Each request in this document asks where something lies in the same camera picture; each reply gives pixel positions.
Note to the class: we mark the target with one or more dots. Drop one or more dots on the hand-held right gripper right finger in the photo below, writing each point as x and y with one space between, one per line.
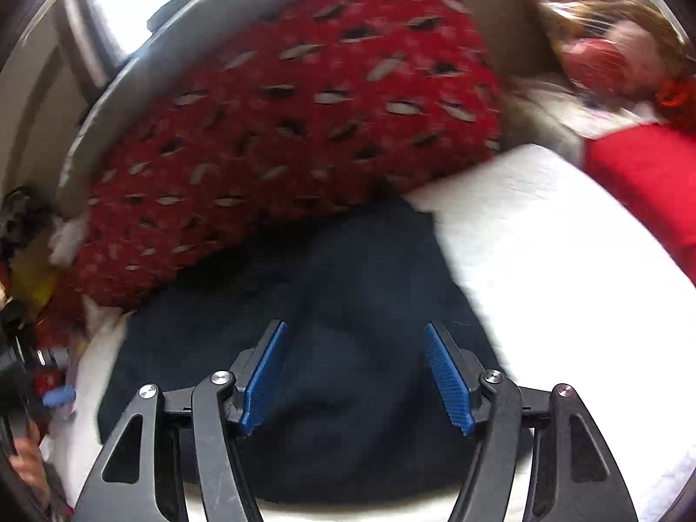
448 380

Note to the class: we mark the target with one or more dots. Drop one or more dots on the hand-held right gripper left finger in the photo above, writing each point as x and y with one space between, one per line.
266 375

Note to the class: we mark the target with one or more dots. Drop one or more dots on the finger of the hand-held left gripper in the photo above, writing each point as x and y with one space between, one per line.
57 397
46 359

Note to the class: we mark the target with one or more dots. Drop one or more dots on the navy zip jacket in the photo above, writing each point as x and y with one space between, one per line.
353 283

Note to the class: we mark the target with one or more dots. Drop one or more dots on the pile of mixed clothes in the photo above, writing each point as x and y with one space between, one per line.
22 217

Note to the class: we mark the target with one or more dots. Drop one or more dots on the person's left hand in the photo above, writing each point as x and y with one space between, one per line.
30 465

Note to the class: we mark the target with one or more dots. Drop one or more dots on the white plastic bag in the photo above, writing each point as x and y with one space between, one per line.
68 239

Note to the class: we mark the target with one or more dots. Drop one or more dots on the white bed blanket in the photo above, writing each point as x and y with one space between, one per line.
544 255

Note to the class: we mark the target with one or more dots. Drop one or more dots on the red patterned quilt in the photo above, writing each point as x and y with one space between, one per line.
304 119

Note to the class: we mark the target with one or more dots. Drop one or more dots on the red cushion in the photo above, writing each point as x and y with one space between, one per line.
647 185

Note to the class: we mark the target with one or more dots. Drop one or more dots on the beige cloth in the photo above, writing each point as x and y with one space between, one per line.
549 119

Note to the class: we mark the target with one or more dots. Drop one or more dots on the red yarn decoration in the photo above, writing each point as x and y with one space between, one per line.
677 100

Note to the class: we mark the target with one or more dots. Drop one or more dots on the doll in plastic bag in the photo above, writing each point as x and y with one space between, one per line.
609 38

